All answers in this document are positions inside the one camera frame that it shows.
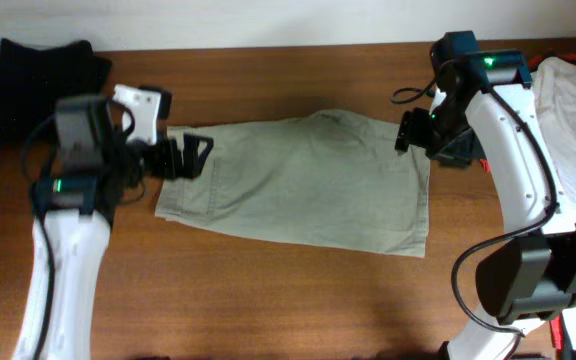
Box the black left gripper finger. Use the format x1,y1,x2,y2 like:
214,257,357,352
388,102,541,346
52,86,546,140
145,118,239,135
182,134,214,179
142,139,183,180

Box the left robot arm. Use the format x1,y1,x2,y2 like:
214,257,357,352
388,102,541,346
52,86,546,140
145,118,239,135
12,95,214,359

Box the folded black garment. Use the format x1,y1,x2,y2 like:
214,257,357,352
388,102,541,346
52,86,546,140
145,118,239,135
0,38,112,145

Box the khaki green shorts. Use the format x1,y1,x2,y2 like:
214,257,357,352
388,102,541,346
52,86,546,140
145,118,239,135
155,109,430,257

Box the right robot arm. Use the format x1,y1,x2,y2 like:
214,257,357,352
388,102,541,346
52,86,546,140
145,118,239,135
395,31,576,359

